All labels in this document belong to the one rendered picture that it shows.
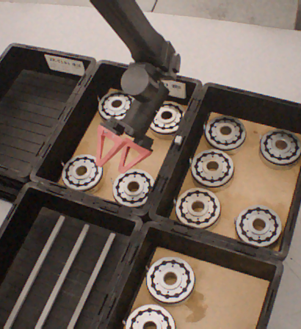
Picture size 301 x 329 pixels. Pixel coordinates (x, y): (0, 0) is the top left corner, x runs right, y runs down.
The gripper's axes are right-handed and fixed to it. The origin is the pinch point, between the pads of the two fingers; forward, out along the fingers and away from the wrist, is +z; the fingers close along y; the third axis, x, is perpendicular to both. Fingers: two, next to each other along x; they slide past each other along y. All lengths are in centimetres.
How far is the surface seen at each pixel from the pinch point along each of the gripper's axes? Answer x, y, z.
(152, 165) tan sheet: 1.3, 20.1, -2.9
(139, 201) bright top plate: -3.9, 12.8, 5.1
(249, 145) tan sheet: -14.9, 29.2, -19.6
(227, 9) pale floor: 76, 160, -96
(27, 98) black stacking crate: 46.2, 17.6, -0.2
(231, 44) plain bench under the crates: 16, 58, -49
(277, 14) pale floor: 49, 167, -107
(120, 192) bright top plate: 1.3, 11.9, 5.7
